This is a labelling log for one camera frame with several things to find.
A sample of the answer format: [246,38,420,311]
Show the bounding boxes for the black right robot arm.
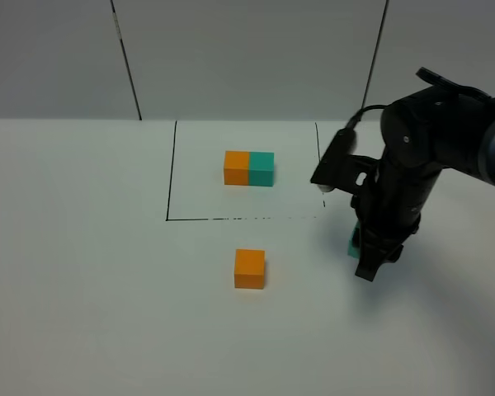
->
[351,68,495,281]

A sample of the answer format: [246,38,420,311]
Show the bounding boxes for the orange template block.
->
[224,151,250,186]

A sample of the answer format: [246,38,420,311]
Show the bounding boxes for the black right camera cable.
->
[345,105,387,131]

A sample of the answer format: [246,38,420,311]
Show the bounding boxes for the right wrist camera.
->
[310,128,379,196]

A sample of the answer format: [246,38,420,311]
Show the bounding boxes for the teal template block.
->
[248,152,275,187]

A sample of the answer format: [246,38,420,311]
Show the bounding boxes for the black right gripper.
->
[351,163,440,281]

